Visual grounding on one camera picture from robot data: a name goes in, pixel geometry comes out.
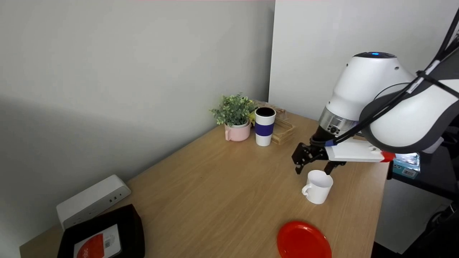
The blue tissue box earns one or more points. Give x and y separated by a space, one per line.
408 164

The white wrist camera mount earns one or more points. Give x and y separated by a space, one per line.
356 152

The white tumbler with blue band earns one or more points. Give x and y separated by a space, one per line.
265 137

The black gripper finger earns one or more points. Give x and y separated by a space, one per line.
334 166
302 154

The black office chair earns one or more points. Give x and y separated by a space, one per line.
440 235

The black tray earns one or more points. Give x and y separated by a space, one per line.
130 229

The black side desk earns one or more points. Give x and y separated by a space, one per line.
438 176

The orange plate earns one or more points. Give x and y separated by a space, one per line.
302 240

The green plant in pink pot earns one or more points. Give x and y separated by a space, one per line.
235 110

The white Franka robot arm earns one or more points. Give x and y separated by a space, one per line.
368 86

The red and white card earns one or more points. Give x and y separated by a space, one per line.
97 243

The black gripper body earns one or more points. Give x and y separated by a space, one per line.
319 143

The wooden coaster stack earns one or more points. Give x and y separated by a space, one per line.
285 131

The white rectangular box device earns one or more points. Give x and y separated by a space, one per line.
90 200

